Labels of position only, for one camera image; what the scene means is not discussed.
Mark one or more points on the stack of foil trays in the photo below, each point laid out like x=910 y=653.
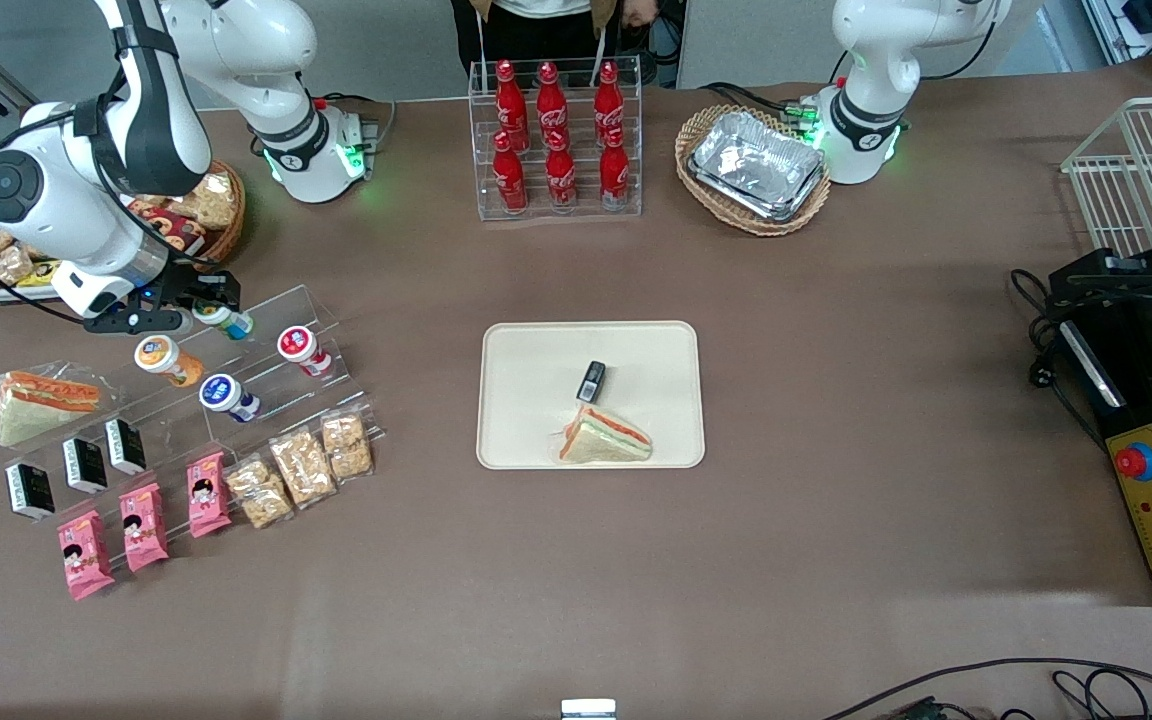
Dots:
x=758 y=165

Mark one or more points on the orange gum bottle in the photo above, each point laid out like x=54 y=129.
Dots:
x=166 y=358

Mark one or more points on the black white gum box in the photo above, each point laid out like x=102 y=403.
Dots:
x=30 y=491
x=125 y=446
x=85 y=465

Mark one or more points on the aluminium frame shelf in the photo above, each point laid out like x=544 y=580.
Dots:
x=1151 y=25

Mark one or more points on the pink snack pack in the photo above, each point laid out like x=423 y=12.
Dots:
x=208 y=495
x=143 y=527
x=84 y=555

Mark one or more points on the blue gum bottle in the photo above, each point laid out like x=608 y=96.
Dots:
x=226 y=396

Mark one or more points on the brown wicker basket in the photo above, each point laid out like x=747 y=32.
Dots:
x=232 y=238

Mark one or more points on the green lit connector block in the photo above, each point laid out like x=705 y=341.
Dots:
x=801 y=115

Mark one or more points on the yellow snack pack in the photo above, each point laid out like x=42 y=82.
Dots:
x=41 y=272

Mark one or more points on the red emergency stop button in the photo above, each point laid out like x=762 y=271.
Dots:
x=1136 y=461

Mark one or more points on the small black gum box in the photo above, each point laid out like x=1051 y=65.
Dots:
x=591 y=381

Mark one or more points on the clear acrylic stepped display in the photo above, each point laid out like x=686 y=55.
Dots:
x=286 y=300

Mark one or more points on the clear pack of rice crackers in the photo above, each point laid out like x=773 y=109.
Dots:
x=259 y=492
x=347 y=445
x=303 y=468

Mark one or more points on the red cookie box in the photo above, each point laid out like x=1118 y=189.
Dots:
x=172 y=226

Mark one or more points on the wrapped triangle sandwich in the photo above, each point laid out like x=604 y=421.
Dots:
x=604 y=440
x=36 y=410

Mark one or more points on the black equipment case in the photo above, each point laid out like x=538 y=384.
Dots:
x=1136 y=400

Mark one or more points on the cream plastic tray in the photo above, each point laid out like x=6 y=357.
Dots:
x=536 y=400

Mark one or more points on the light wicker basket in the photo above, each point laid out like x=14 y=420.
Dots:
x=688 y=160

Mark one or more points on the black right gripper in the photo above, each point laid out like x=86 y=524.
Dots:
x=187 y=288

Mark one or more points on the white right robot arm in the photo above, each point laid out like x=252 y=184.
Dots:
x=46 y=200

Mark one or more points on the small white box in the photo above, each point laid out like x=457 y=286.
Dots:
x=588 y=710

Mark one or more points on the white rectangular snack tray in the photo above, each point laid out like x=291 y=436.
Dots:
x=11 y=294

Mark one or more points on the red gum bottle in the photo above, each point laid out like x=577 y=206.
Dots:
x=301 y=347

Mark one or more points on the grey wrist camera bar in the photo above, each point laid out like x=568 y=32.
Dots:
x=136 y=322

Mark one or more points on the red cola bottle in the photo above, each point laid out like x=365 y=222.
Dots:
x=614 y=176
x=509 y=180
x=560 y=178
x=550 y=100
x=509 y=100
x=608 y=98

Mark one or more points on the clear acrylic bottle rack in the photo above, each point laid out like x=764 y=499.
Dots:
x=481 y=140

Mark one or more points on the clear bag of crackers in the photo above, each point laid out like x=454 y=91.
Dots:
x=218 y=200
x=8 y=265

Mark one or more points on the green gum bottle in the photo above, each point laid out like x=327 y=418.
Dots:
x=234 y=325

